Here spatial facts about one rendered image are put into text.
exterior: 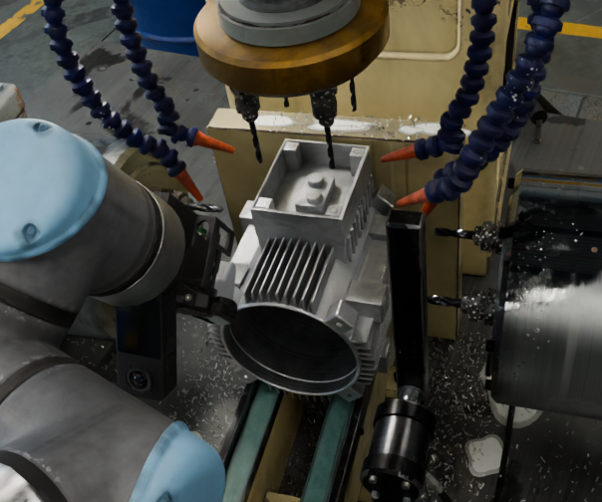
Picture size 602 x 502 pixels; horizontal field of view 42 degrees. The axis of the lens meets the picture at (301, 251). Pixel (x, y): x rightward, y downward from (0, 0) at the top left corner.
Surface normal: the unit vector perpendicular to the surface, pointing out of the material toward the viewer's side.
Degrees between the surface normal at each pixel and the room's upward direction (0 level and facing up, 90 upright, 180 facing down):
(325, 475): 0
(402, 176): 90
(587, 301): 43
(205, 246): 30
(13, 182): 25
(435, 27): 90
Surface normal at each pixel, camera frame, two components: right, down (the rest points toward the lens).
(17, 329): 0.54, 0.16
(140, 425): 0.21, -0.92
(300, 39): 0.18, 0.69
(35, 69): -0.13, -0.69
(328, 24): 0.54, 0.55
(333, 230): -0.29, 0.71
